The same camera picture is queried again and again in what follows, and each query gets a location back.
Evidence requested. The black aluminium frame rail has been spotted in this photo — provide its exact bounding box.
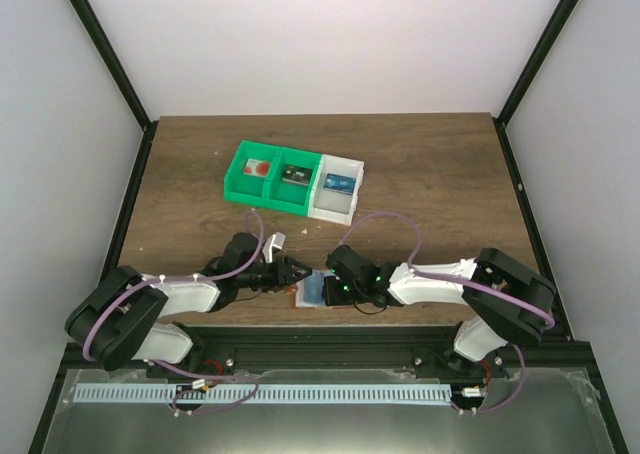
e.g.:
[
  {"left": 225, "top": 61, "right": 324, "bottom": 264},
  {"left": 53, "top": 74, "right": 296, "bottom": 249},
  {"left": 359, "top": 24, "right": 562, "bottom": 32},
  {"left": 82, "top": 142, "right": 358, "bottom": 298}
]
[{"left": 64, "top": 326, "right": 591, "bottom": 380}]

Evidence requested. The left green storage bin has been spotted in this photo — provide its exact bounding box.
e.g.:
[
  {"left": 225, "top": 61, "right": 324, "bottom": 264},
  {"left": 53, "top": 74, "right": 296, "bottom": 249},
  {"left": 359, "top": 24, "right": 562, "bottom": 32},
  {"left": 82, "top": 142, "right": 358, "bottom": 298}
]
[{"left": 223, "top": 140, "right": 281, "bottom": 207}]

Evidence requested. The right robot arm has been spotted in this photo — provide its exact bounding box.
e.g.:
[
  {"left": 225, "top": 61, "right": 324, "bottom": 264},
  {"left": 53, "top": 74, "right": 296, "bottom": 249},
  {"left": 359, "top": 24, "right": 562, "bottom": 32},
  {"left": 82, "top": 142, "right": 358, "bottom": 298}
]
[{"left": 323, "top": 245, "right": 556, "bottom": 377}]

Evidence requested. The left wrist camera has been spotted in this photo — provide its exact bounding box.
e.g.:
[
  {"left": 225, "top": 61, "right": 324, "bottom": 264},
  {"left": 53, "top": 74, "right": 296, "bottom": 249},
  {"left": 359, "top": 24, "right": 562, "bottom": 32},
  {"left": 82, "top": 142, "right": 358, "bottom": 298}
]
[{"left": 262, "top": 232, "right": 286, "bottom": 264}]

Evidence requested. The brown leather card holder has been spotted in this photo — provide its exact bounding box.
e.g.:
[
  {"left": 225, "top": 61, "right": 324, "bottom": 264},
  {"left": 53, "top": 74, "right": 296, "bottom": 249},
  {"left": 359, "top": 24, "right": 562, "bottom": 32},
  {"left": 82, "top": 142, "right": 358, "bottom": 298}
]
[{"left": 285, "top": 270, "right": 335, "bottom": 309}]

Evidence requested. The red white card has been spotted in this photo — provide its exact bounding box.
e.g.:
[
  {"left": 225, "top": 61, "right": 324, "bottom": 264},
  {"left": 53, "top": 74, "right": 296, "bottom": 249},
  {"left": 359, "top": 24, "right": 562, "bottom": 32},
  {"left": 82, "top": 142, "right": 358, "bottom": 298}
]
[{"left": 243, "top": 158, "right": 271, "bottom": 178}]

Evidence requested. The black frame post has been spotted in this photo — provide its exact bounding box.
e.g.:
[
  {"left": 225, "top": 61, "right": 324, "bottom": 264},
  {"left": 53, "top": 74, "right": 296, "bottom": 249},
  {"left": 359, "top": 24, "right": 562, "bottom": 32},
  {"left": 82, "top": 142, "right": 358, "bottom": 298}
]
[
  {"left": 53, "top": 0, "right": 153, "bottom": 131},
  {"left": 497, "top": 0, "right": 596, "bottom": 125}
]

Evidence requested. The light blue slotted cable duct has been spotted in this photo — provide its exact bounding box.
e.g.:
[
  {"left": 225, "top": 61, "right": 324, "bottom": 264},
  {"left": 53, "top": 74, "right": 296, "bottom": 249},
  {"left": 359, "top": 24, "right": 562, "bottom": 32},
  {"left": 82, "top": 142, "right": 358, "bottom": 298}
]
[{"left": 73, "top": 383, "right": 452, "bottom": 406}]

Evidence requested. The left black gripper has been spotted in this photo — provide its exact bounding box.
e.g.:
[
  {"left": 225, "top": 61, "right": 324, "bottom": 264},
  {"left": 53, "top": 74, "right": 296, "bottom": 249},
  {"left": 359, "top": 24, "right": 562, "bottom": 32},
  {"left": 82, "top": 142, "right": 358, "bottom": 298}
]
[{"left": 237, "top": 256, "right": 313, "bottom": 293}]

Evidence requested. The black card in bin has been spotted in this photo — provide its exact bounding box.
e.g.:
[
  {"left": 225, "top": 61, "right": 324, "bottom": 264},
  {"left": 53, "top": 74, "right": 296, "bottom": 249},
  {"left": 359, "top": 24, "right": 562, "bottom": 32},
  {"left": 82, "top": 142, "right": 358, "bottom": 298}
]
[{"left": 281, "top": 165, "right": 314, "bottom": 186}]

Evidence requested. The middle green storage bin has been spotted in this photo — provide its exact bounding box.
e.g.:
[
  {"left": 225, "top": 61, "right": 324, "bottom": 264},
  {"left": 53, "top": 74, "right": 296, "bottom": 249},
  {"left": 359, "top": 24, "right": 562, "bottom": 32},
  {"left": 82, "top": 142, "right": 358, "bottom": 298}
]
[{"left": 266, "top": 147, "right": 322, "bottom": 216}]

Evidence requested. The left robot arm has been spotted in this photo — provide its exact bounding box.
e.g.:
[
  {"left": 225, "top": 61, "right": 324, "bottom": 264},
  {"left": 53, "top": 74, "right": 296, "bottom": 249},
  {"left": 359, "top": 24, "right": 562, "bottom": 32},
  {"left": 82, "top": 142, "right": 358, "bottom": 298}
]
[{"left": 64, "top": 232, "right": 312, "bottom": 378}]

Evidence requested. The blue VIP credit card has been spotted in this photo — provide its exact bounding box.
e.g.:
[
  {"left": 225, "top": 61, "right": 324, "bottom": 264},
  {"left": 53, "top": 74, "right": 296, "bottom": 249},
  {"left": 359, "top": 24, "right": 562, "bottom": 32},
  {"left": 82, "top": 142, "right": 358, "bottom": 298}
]
[{"left": 298, "top": 272, "right": 325, "bottom": 308}]

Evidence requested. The right black frame post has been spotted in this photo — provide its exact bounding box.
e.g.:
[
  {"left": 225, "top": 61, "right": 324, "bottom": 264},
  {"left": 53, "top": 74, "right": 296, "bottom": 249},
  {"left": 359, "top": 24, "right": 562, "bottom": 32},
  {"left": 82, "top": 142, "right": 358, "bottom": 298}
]
[{"left": 497, "top": 0, "right": 596, "bottom": 125}]

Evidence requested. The white storage bin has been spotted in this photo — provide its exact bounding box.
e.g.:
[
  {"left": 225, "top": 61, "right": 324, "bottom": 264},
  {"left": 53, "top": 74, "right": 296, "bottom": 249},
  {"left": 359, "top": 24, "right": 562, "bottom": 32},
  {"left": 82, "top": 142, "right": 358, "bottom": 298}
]
[{"left": 307, "top": 154, "right": 364, "bottom": 226}]

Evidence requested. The left black frame post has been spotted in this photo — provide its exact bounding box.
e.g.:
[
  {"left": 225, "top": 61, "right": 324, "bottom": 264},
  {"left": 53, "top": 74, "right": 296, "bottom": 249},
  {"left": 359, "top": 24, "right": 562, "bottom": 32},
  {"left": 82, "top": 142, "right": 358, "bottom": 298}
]
[{"left": 53, "top": 0, "right": 153, "bottom": 131}]

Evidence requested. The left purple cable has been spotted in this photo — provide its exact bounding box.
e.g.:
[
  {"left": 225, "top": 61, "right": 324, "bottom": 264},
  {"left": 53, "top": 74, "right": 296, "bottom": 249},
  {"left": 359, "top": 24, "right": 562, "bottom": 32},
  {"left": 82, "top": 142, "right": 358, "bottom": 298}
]
[{"left": 82, "top": 211, "right": 266, "bottom": 363}]

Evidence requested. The green storage bin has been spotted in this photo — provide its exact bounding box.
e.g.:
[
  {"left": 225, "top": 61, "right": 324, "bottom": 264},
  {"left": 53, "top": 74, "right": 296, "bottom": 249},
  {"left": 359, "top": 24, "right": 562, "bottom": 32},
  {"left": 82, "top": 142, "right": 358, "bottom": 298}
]
[
  {"left": 223, "top": 140, "right": 281, "bottom": 207},
  {"left": 266, "top": 147, "right": 322, "bottom": 216}
]

